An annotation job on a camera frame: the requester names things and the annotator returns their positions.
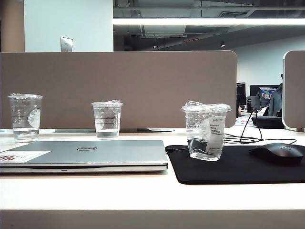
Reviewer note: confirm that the metal wall plate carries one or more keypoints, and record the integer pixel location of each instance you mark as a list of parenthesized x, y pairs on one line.
[(66, 44)]

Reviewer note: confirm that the colourful printed paper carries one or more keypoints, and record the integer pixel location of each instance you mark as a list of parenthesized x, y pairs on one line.
[(244, 121)]

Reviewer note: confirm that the wide brown desk divider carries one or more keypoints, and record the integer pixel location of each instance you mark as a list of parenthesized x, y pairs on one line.
[(119, 83)]

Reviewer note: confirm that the brown white-edged desk divider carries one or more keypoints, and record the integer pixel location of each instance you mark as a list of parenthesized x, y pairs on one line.
[(295, 90)]

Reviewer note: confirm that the black mouse pad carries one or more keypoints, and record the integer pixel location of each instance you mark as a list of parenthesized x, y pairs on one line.
[(238, 169)]

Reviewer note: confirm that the long white ceiling light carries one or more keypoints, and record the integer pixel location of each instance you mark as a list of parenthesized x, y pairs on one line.
[(202, 21)]

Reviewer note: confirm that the wide black background monitor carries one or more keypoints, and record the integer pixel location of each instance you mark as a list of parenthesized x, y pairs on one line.
[(255, 91)]

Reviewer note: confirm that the small clear plastic cup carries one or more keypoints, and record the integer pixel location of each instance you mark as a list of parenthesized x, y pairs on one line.
[(107, 119)]

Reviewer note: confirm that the silver Dell laptop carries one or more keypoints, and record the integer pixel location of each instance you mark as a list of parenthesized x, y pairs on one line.
[(95, 157)]

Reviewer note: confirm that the clear cup with white label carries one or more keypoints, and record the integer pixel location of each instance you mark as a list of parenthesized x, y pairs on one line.
[(214, 133)]

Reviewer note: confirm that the black ceiling spotlight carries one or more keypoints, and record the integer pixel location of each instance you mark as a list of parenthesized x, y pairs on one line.
[(222, 44)]

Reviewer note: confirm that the narrow black background monitor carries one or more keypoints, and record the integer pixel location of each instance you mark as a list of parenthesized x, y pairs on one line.
[(241, 93)]

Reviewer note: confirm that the grey jacket on chair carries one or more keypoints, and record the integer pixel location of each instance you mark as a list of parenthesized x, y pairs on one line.
[(276, 102)]

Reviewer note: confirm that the black computer mouse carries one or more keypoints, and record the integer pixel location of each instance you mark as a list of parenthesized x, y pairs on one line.
[(278, 152)]

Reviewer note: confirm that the clear cup with round logo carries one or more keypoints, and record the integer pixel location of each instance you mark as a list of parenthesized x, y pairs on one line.
[(23, 114)]

